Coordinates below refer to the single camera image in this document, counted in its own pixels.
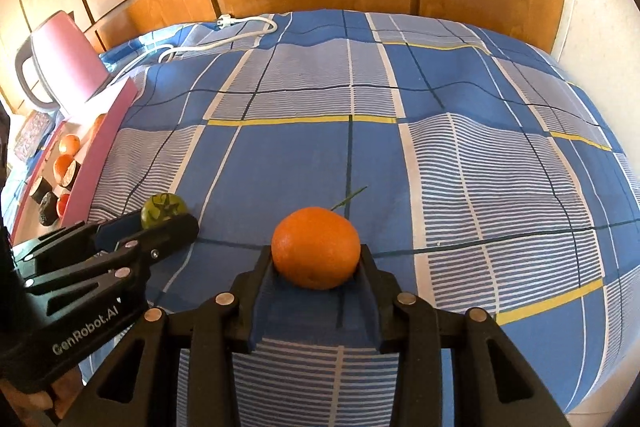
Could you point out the green tomato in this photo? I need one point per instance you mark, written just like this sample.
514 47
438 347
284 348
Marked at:
161 207

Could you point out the pink electric kettle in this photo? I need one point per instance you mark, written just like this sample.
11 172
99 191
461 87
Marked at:
65 57

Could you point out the thin green stalk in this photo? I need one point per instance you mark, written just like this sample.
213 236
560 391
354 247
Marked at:
347 199

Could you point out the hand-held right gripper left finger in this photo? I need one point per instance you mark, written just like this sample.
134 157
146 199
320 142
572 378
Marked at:
262 299

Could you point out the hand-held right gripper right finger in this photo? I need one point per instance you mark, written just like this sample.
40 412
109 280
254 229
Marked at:
371 312

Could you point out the pink shallow tray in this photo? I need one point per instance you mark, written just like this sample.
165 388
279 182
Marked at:
100 147

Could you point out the deep orange mandarin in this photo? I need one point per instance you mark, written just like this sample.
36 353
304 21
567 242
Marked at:
315 247

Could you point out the blue plaid bedsheet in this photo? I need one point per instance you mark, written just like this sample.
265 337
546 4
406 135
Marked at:
450 182

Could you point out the person's left hand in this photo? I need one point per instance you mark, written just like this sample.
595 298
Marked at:
57 394

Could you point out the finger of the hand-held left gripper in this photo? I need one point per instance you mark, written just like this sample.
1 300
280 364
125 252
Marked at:
107 234
170 234

